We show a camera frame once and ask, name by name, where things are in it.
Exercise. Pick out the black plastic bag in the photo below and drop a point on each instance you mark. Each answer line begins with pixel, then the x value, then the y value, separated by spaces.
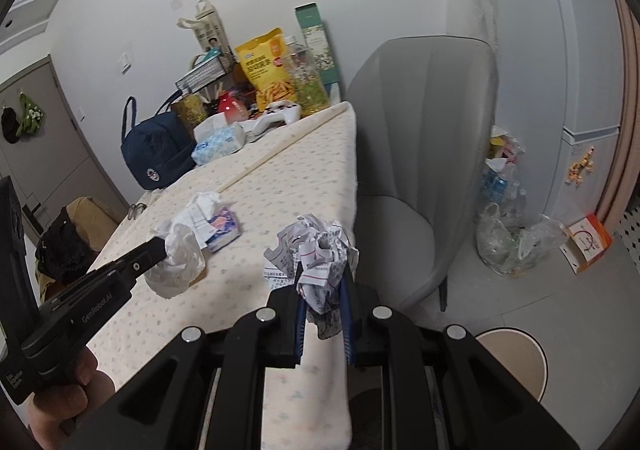
pixel 62 250

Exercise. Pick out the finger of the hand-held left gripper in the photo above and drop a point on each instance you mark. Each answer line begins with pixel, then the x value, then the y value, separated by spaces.
pixel 140 262

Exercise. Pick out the person's left hand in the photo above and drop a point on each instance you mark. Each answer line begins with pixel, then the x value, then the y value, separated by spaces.
pixel 85 395

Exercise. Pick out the white bag of packaging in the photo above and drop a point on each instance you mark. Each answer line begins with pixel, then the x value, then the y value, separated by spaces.
pixel 502 164

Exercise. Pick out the white wall socket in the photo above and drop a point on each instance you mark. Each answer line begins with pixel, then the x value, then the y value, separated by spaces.
pixel 177 4

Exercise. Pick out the white paper gift bag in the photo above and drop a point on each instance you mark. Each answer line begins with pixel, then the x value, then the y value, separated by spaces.
pixel 210 27

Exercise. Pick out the grey upholstered chair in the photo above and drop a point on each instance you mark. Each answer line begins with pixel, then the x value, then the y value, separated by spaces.
pixel 425 139

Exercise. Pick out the white wall switch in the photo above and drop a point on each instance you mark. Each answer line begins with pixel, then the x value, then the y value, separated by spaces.
pixel 124 62

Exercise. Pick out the white receipt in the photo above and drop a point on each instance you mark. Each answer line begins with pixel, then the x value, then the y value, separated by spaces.
pixel 200 215

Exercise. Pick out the yellow patterned jar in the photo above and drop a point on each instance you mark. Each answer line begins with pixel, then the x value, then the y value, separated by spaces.
pixel 189 112

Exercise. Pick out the clear glass jar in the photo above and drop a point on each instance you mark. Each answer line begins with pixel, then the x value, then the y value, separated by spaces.
pixel 310 84

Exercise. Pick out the small purple tissue packet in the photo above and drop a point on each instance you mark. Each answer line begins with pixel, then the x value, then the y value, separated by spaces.
pixel 225 227

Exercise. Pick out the green tall box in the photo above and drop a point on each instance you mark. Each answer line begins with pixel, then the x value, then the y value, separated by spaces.
pixel 320 44

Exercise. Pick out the brown cardboard box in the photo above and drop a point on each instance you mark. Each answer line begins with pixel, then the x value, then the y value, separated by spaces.
pixel 95 215

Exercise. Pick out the green hanging toy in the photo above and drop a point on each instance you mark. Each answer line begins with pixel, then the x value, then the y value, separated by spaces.
pixel 29 114

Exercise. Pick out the orange and white box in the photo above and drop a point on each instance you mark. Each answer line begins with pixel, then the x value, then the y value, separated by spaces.
pixel 589 242

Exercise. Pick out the white plastic bag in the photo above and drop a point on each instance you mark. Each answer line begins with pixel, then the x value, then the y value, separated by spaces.
pixel 177 260

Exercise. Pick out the printed paper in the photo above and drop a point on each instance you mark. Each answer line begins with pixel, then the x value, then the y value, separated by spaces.
pixel 320 255

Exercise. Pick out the black hanging hat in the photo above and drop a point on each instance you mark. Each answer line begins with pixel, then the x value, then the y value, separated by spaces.
pixel 8 125

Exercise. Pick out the cluster of small fridge magnets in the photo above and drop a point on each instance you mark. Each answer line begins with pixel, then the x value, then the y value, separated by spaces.
pixel 581 167

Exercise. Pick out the dotted cream tablecloth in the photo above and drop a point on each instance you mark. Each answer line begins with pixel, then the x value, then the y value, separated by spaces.
pixel 280 180

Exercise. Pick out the white refrigerator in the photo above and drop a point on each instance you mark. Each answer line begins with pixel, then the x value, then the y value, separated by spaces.
pixel 565 79

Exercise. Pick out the pink door frame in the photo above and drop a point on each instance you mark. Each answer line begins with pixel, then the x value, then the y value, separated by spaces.
pixel 620 104

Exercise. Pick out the grey cabinet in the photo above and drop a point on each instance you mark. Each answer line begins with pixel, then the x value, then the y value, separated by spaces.
pixel 45 164

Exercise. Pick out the yellow snack bag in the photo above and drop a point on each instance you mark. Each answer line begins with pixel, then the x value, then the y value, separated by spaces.
pixel 265 64

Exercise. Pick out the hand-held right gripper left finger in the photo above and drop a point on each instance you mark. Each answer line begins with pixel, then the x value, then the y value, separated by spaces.
pixel 299 327

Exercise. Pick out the blue tissue pack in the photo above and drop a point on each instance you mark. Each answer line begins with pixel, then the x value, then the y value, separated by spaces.
pixel 220 142

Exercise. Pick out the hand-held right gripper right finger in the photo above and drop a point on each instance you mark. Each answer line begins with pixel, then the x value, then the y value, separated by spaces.
pixel 346 330

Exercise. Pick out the clear bag of plastic bottles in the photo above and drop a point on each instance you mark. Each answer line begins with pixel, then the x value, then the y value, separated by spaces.
pixel 515 245

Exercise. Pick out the white game controller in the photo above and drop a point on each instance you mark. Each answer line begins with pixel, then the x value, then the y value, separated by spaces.
pixel 272 118

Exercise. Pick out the navy blue bag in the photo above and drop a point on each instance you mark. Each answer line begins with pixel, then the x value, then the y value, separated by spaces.
pixel 157 149

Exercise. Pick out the round beige trash bin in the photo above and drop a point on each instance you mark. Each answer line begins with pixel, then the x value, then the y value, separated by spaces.
pixel 515 355

